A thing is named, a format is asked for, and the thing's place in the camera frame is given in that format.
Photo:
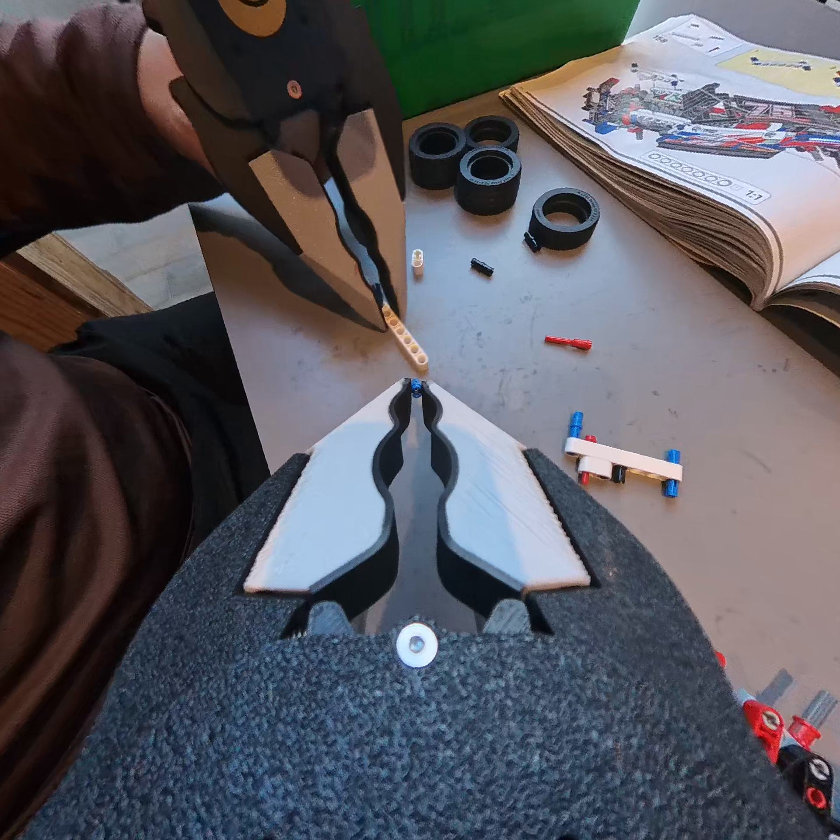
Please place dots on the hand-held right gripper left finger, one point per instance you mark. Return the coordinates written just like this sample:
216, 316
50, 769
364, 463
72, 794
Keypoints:
321, 512

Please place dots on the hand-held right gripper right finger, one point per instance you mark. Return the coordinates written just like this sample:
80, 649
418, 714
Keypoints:
505, 512

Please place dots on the white small connector piece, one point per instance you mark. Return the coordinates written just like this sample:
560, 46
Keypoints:
418, 264

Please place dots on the open instruction booklet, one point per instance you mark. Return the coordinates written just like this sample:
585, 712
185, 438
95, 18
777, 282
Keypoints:
689, 184

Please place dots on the green plastic bin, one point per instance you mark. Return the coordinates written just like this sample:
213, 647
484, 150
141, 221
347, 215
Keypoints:
492, 52

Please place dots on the white beam assembly with pins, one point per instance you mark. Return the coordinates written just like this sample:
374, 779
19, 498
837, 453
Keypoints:
623, 459

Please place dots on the grey desk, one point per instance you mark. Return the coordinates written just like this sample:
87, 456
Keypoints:
656, 295

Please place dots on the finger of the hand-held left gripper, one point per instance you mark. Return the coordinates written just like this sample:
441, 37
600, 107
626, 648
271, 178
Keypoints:
380, 184
308, 216

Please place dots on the red plastic axle pin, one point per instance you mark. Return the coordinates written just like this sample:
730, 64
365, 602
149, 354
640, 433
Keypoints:
568, 342

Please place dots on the black rubber toy tyre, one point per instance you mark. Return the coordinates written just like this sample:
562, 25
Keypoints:
505, 141
472, 197
544, 233
423, 170

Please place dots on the white holed brick beam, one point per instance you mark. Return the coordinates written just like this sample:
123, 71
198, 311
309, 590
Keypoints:
407, 341

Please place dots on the wooden plank frame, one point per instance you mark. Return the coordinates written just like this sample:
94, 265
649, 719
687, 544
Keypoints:
65, 295

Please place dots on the person's left hand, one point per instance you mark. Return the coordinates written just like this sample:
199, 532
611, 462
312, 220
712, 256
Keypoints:
164, 98

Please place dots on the person's torso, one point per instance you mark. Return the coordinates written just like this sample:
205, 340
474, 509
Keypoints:
98, 525

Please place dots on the person's left forearm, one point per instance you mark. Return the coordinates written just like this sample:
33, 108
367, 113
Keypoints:
65, 118

